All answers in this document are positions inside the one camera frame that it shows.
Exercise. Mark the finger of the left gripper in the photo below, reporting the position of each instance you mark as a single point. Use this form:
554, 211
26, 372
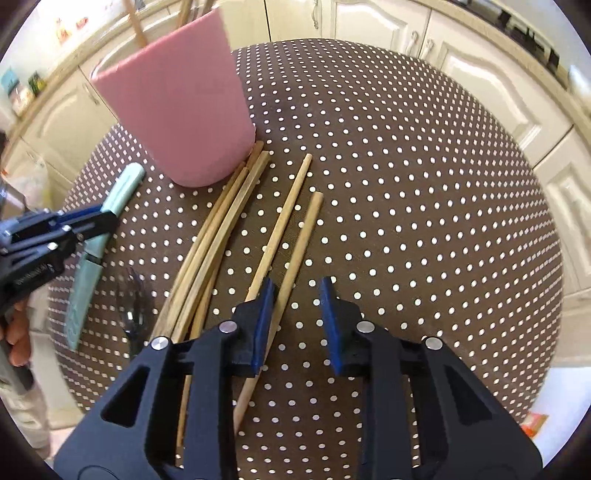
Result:
78, 215
94, 225

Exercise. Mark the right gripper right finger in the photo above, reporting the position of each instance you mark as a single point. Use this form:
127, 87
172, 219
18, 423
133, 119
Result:
426, 415

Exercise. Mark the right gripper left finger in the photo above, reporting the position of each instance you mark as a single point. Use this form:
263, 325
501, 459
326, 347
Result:
168, 415

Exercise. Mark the teal handled knife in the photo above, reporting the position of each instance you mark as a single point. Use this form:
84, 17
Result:
89, 268

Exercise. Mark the short wooden chopstick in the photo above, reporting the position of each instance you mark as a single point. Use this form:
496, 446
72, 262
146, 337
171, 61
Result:
205, 7

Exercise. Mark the person's left hand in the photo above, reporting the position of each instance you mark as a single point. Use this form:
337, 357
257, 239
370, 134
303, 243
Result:
17, 335

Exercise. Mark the black metal spoon on table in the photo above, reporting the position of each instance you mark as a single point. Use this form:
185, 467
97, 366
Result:
133, 305

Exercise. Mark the jar with white label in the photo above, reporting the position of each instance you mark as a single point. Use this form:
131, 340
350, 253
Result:
21, 97

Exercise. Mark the pink utensil holder cup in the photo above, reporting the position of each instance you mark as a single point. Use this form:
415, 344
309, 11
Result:
181, 98

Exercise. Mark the brown polka dot tablecloth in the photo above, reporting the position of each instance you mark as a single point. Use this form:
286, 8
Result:
433, 222

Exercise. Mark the black gas stove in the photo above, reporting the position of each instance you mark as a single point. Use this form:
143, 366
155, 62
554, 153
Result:
521, 31

